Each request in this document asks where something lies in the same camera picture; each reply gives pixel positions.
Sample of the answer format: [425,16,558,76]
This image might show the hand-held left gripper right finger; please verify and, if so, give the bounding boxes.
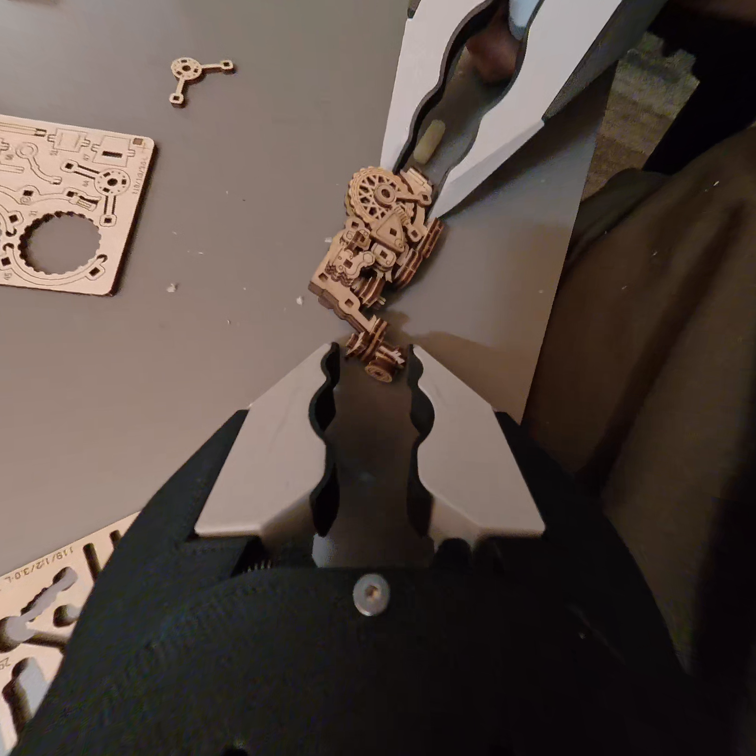
[406,344,547,541]

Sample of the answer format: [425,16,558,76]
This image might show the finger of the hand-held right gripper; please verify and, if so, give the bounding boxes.
[380,0,494,175]
[428,0,626,218]

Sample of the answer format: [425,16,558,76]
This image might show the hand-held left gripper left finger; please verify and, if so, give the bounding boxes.
[194,341,342,539]

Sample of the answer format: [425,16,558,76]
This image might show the wooden model vehicle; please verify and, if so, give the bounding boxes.
[307,164,447,385]

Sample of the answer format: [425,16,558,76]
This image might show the grey desk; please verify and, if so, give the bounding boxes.
[0,0,618,576]

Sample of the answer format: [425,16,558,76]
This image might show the person's right hand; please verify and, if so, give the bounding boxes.
[468,0,545,85]

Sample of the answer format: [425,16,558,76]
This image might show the small pale wax piece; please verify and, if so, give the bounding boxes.
[412,120,445,163]

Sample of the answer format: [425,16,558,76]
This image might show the emptied wooden puzzle sheet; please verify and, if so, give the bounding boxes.
[0,513,141,736]

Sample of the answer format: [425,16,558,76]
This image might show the small three-armed wooden part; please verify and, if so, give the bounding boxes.
[169,57,235,108]

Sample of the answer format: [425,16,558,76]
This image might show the wooden puzzle sheet gear holes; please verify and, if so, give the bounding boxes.
[0,114,156,297]

